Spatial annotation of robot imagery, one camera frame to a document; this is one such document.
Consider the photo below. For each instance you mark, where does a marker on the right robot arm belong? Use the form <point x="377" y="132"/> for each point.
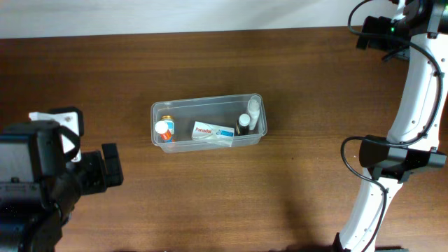
<point x="416" y="33"/>

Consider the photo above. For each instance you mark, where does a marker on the white spray bottle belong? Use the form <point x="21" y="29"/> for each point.
<point x="253" y="110"/>

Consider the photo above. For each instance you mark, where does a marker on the dark bottle white cap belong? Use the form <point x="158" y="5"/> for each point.
<point x="242" y="127"/>

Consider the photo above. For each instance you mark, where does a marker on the small jar gold lid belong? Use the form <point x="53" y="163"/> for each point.
<point x="170" y="122"/>

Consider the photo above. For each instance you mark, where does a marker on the orange tube white cap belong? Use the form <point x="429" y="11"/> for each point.
<point x="161" y="128"/>

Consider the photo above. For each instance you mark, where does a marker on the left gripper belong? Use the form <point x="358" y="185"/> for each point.
<point x="112" y="164"/>

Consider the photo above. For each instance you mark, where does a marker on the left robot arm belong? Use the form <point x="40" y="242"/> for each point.
<point x="44" y="173"/>

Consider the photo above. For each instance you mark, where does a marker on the white Panadol box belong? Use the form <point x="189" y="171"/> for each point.
<point x="213" y="134"/>

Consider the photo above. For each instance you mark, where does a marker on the clear plastic container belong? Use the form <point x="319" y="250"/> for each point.
<point x="222" y="111"/>

